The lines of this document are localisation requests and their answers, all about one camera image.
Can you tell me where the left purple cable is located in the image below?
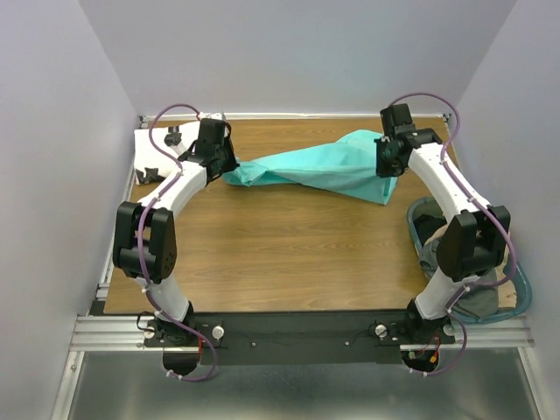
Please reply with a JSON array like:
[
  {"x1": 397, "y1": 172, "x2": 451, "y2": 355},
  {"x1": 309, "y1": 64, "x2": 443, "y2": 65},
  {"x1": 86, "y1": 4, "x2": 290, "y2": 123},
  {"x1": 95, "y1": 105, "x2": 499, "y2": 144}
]
[{"x1": 133, "y1": 102, "x2": 220, "y2": 382}]

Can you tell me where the grey t shirt in basket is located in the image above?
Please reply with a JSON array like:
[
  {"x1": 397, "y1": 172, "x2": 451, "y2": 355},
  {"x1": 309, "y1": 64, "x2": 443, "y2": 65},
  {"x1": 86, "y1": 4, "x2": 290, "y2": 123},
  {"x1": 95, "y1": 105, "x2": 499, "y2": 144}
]
[{"x1": 419, "y1": 238, "x2": 499, "y2": 319}]

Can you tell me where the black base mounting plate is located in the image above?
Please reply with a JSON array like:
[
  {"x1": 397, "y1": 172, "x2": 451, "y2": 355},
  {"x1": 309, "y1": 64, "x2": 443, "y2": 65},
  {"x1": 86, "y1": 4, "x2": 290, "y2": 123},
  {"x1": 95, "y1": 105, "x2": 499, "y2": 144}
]
[{"x1": 141, "y1": 310, "x2": 455, "y2": 366}]

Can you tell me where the aluminium front rail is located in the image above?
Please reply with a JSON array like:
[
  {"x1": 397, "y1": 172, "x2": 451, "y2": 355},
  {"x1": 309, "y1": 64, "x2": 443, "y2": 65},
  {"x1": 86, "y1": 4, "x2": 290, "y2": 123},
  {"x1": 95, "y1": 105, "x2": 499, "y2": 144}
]
[{"x1": 69, "y1": 316, "x2": 535, "y2": 352}]

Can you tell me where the aluminium back rail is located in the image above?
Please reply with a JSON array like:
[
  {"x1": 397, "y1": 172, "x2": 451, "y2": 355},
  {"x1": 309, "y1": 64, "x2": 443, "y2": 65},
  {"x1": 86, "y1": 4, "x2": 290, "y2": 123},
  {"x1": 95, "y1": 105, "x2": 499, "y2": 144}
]
[{"x1": 139, "y1": 112, "x2": 452, "y2": 124}]

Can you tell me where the aluminium rail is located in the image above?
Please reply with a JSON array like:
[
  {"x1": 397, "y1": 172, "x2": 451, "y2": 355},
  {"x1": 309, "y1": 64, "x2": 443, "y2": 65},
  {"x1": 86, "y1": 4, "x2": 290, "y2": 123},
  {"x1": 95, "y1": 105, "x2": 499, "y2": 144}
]
[
  {"x1": 139, "y1": 112, "x2": 452, "y2": 124},
  {"x1": 96, "y1": 168, "x2": 137, "y2": 301},
  {"x1": 69, "y1": 316, "x2": 535, "y2": 352}
]

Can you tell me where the beige t shirt in basket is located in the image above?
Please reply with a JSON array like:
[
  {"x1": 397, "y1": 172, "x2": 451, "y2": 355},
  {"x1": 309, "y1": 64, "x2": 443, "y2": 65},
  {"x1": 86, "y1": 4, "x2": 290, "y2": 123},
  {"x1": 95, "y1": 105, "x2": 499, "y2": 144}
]
[{"x1": 425, "y1": 224, "x2": 517, "y2": 310}]

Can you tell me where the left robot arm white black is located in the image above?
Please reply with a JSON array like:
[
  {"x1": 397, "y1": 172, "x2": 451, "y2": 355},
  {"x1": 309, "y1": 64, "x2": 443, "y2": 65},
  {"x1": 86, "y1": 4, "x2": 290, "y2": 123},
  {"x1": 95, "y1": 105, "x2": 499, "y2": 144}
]
[{"x1": 113, "y1": 113, "x2": 238, "y2": 346}]

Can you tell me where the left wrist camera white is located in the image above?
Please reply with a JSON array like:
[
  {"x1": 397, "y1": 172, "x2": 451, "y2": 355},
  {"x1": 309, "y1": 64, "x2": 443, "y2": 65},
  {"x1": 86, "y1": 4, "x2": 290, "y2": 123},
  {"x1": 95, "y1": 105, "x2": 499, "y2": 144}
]
[{"x1": 197, "y1": 112, "x2": 228, "y2": 126}]

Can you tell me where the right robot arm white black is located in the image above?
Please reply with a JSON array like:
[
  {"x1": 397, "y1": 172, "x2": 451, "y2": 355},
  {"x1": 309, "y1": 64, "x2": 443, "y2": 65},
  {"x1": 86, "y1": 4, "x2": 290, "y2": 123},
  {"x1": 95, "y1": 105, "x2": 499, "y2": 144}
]
[{"x1": 375, "y1": 103, "x2": 511, "y2": 343}]

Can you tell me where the folded white printed t shirt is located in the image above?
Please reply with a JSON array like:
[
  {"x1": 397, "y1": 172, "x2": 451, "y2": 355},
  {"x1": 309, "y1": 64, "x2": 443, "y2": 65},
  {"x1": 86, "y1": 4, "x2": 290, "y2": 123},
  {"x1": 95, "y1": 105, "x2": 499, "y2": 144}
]
[{"x1": 134, "y1": 122, "x2": 200, "y2": 185}]

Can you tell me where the teal plastic laundry basket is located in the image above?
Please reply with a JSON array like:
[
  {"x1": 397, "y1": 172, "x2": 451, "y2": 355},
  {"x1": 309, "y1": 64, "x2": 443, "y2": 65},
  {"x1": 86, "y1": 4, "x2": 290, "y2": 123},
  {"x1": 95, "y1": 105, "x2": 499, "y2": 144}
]
[{"x1": 407, "y1": 197, "x2": 532, "y2": 325}]

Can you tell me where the teal t shirt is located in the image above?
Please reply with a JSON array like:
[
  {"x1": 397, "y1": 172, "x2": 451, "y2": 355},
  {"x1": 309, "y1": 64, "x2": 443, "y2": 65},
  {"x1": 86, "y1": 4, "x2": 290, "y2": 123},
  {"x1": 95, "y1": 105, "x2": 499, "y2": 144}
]
[{"x1": 222, "y1": 129, "x2": 397, "y2": 205}]

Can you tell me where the aluminium left side rail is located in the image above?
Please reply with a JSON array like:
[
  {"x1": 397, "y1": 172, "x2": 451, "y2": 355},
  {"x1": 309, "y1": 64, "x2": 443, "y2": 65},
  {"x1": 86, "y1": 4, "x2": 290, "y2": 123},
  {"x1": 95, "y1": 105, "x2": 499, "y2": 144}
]
[{"x1": 96, "y1": 168, "x2": 137, "y2": 301}]

